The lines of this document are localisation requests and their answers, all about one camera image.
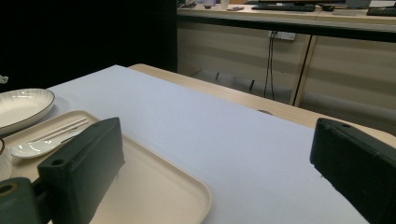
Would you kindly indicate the white cup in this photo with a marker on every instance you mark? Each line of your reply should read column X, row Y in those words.
column 224, row 4

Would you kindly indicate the black computer mouse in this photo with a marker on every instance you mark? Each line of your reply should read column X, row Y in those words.
column 327, row 7

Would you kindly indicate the white chopstick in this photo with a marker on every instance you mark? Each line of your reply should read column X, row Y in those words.
column 67, row 130
column 62, row 127

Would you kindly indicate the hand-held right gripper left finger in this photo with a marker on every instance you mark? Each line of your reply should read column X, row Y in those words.
column 81, row 168

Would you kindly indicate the pale blue table mat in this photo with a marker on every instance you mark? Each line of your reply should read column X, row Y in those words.
column 233, row 149

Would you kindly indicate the dark smartphone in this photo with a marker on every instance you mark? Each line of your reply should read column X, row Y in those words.
column 235, row 8

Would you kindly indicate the beige wooden office desk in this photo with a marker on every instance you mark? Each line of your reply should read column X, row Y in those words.
column 342, row 71

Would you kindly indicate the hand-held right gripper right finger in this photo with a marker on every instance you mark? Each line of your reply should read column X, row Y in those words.
column 358, row 165

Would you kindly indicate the white power socket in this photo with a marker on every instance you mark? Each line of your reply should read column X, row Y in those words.
column 285, row 35

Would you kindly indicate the white ceramic spoon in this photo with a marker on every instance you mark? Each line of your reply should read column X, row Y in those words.
column 31, row 149

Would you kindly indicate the beige plastic tray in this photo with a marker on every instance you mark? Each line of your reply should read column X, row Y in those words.
column 155, row 193

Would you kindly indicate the white plate with dark rim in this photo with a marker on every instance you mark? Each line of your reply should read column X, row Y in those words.
column 21, row 105

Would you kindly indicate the black computer monitor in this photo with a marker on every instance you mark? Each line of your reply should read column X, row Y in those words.
column 299, row 1

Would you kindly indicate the black keyboard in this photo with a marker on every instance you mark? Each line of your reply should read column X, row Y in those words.
column 381, row 11
column 283, row 7

